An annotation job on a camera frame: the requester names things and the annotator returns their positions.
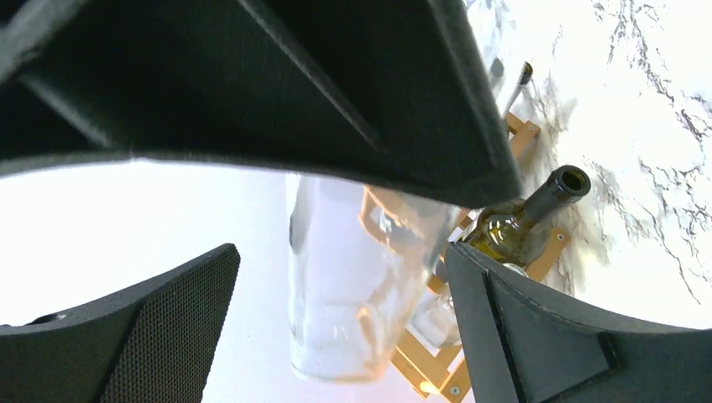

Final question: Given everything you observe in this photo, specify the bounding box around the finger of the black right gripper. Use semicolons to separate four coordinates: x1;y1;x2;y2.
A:
1;1;521;208

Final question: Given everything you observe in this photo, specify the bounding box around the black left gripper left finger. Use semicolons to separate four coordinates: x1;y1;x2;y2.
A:
1;243;240;402

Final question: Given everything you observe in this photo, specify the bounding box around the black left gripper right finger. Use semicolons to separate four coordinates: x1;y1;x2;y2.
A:
446;243;711;402

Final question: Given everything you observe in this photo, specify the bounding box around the wooden wine rack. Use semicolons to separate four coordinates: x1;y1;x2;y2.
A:
359;111;573;403

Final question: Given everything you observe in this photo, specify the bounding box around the green wine bottle dark neck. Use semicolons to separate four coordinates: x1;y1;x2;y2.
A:
463;165;592;269

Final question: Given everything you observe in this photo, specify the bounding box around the clear glass bottle front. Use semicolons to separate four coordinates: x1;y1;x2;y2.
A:
407;260;461;349

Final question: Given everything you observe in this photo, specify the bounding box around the green wine bottle silver foil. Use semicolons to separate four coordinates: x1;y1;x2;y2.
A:
496;61;533;118

